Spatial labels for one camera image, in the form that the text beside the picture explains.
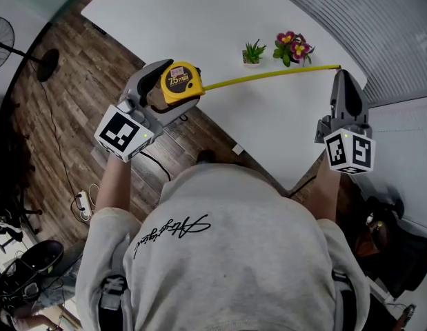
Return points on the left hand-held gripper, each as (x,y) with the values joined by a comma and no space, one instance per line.
(118,133)

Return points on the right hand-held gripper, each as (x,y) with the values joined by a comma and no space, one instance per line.
(351,150)

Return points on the yellow tape measure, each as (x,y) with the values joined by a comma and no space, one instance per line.
(180,81)

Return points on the person's right forearm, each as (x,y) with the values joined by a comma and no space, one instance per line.
(328,191)

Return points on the person's left forearm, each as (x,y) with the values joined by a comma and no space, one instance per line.
(113,185)

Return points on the pink flower plant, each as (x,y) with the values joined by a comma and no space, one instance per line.
(292,48)

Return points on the white window blinds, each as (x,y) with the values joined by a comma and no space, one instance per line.
(372,22)

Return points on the black desk control panel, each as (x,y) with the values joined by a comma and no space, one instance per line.
(99,29)

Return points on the green succulent in white pot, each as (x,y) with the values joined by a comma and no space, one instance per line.
(252,53)

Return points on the black standing fan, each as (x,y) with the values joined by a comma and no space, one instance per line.
(44,64)

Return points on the white power strip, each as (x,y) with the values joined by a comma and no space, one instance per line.
(83,203)

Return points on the black office chair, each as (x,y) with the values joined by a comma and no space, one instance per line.
(399,247)

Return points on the person's grey sweatshirt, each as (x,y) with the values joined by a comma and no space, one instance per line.
(227,271)

